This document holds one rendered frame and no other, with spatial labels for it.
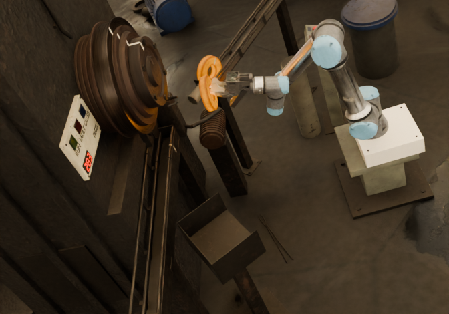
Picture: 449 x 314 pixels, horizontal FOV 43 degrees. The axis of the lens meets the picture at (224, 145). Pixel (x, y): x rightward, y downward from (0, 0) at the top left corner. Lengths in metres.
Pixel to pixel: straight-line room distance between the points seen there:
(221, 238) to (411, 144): 0.98
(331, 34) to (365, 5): 1.20
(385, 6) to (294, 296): 1.70
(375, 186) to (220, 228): 0.95
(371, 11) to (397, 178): 1.01
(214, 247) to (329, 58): 0.86
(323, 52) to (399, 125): 0.66
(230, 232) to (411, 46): 2.01
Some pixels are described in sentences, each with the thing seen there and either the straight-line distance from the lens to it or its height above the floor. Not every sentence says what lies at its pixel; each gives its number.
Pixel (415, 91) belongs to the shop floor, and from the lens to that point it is 3.51.
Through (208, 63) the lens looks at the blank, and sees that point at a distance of 2.83.
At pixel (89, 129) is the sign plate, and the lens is 2.15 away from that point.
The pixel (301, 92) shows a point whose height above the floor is 0.35.
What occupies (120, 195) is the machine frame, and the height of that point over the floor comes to 0.87.
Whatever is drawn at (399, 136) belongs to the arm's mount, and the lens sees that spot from 2.73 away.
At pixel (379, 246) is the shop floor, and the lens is 2.83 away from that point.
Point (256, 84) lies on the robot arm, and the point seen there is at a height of 0.83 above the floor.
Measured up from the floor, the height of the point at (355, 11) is 0.43.
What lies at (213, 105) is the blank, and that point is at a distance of 2.51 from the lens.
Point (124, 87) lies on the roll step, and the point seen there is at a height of 1.19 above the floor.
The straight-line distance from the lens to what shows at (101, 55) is 2.14.
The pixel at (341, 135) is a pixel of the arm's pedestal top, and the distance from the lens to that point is 2.90.
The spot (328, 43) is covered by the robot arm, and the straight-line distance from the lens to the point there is 2.28.
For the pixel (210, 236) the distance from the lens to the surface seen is 2.29.
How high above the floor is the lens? 2.35
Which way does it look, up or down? 42 degrees down
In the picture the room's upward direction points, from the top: 24 degrees counter-clockwise
